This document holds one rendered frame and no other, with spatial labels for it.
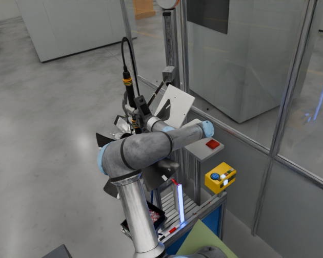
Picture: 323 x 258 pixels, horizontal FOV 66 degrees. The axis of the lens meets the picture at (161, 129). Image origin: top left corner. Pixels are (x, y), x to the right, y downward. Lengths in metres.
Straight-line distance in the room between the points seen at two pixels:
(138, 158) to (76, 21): 6.12
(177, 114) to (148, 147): 0.88
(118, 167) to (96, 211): 1.98
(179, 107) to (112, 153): 0.89
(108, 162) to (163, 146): 0.20
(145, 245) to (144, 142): 0.35
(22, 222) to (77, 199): 0.56
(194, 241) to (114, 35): 6.40
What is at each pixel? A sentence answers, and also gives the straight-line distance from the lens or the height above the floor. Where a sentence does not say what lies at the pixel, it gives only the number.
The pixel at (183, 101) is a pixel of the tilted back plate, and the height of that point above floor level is 1.32.
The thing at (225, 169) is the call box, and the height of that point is 1.07.
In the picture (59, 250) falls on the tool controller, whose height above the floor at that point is 1.23.
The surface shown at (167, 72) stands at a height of 1.42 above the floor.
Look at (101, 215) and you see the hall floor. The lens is 2.75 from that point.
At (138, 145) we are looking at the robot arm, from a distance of 0.78.
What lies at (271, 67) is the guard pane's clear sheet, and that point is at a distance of 1.52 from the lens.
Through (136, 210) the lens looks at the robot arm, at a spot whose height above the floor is 1.47.
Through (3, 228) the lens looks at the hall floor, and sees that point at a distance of 3.16.
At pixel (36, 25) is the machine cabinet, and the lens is 6.68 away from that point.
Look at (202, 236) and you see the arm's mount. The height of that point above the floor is 1.25.
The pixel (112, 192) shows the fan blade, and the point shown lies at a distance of 1.63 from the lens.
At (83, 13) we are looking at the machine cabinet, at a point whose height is 0.90.
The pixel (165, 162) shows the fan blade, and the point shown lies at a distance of 1.41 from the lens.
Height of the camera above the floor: 2.19
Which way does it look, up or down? 38 degrees down
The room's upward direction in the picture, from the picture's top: 7 degrees counter-clockwise
